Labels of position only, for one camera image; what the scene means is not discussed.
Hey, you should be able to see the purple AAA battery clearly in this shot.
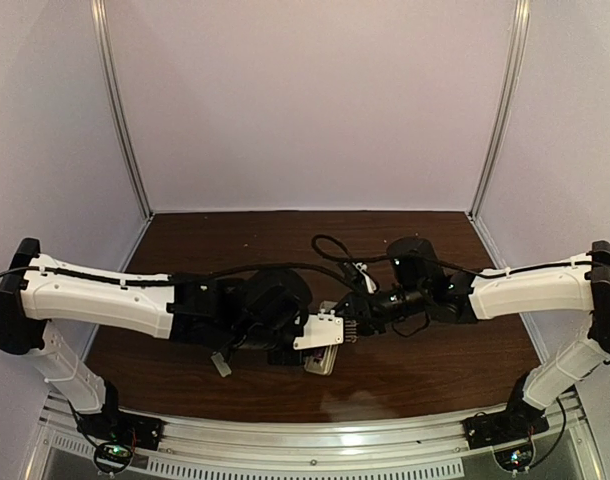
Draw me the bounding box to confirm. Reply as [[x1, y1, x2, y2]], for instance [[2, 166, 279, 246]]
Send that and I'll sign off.
[[312, 349, 325, 363]]

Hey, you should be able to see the grey battery cover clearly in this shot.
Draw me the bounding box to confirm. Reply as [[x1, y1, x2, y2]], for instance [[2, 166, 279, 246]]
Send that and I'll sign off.
[[210, 352, 232, 378]]

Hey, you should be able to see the white remote control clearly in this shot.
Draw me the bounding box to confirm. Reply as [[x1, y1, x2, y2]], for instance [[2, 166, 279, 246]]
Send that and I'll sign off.
[[294, 301, 344, 376]]

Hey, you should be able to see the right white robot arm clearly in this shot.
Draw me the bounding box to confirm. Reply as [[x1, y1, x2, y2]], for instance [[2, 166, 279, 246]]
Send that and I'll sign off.
[[334, 237, 610, 420]]

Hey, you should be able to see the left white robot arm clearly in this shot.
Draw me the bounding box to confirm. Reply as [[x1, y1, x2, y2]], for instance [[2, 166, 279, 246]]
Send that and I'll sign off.
[[0, 238, 312, 419]]

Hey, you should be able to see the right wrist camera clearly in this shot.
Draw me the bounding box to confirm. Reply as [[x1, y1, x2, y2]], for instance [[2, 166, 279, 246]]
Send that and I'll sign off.
[[337, 262, 380, 295]]

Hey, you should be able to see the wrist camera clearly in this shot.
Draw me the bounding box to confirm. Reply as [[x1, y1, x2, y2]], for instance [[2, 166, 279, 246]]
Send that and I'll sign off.
[[337, 262, 380, 295], [292, 310, 358, 351]]

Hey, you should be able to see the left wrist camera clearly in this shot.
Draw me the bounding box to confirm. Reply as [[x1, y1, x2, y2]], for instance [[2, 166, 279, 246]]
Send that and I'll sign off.
[[292, 310, 358, 351]]

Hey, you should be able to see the right black cable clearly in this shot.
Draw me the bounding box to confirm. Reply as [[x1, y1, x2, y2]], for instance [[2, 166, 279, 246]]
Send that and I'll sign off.
[[312, 234, 610, 281]]

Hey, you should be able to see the black cable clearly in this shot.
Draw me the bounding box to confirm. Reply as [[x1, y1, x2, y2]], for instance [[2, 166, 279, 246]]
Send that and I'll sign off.
[[0, 262, 346, 291], [312, 234, 610, 281]]

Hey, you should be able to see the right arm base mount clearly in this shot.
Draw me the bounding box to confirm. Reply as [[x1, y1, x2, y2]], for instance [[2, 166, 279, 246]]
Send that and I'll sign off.
[[462, 410, 549, 474]]

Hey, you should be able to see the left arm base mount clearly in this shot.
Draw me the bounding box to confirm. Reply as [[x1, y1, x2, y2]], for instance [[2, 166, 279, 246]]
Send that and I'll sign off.
[[72, 411, 164, 478]]

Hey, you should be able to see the left black cable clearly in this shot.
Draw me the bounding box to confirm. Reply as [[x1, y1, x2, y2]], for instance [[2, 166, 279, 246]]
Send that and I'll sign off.
[[0, 262, 346, 291]]

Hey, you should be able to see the right aluminium frame post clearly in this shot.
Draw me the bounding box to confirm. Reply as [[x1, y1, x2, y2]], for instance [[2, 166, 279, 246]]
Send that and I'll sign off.
[[468, 0, 531, 222]]

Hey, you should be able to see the aluminium frame post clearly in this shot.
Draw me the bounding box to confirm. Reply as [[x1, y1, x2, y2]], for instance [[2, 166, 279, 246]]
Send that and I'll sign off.
[[91, 0, 154, 220], [468, 0, 531, 222]]

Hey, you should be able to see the left aluminium frame post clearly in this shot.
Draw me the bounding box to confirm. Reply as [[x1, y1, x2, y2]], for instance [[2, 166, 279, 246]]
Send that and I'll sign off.
[[91, 0, 154, 220]]

